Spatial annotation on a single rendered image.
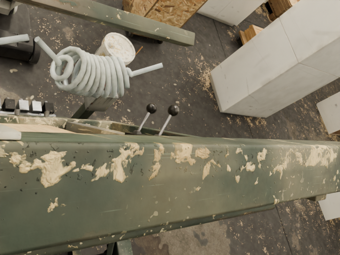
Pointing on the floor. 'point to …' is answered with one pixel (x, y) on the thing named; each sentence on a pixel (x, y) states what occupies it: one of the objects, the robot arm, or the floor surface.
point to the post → (83, 114)
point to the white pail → (117, 47)
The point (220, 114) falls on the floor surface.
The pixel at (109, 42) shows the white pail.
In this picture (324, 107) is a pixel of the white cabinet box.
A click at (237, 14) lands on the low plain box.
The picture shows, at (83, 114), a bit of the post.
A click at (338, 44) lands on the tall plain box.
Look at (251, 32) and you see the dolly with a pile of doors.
